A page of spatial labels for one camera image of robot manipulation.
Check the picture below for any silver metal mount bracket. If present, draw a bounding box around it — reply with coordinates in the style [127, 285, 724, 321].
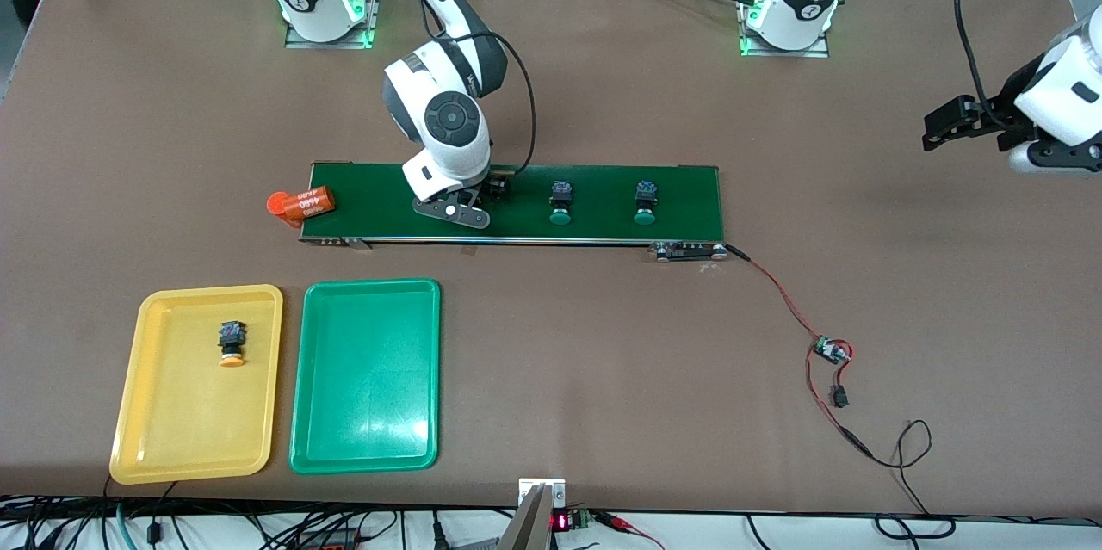
[499, 478, 567, 550]

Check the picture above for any green conveyor belt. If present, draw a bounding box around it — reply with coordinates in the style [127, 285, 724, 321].
[298, 161, 752, 263]

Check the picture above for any green plastic tray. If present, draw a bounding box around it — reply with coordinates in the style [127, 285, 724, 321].
[288, 277, 442, 476]

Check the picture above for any black inline switch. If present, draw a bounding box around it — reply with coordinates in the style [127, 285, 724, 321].
[829, 358, 855, 410]

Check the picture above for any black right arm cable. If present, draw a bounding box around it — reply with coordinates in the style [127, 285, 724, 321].
[418, 0, 539, 181]

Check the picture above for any yellow plastic tray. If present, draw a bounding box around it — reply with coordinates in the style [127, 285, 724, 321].
[108, 283, 285, 485]

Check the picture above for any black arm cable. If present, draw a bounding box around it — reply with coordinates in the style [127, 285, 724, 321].
[418, 0, 539, 181]
[951, 0, 1017, 133]

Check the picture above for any red clip lead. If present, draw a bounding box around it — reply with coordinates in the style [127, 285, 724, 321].
[594, 511, 666, 550]

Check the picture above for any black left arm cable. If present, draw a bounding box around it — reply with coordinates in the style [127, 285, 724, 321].
[951, 0, 1017, 133]

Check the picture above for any thin black cable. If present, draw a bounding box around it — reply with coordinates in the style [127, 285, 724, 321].
[865, 419, 958, 541]

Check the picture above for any yellow mushroom push button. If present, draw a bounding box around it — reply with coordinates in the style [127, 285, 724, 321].
[217, 320, 246, 368]

